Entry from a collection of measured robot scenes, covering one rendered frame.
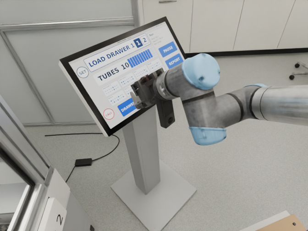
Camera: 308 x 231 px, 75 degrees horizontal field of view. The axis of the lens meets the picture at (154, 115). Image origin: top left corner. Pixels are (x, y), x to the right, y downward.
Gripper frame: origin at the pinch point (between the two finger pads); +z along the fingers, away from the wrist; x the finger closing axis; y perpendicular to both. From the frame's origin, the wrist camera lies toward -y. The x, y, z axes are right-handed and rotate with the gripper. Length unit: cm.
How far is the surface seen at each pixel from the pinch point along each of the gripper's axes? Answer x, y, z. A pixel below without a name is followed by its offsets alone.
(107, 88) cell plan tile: 3.8, 10.4, 7.4
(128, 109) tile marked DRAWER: 0.8, -0.3, 7.4
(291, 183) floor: -93, -116, 22
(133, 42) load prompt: -15.6, 21.7, 7.3
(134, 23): -58, 44, 56
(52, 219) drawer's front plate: 40.3, -15.5, 4.8
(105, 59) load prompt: -1.2, 20.1, 7.4
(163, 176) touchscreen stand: -27, -67, 76
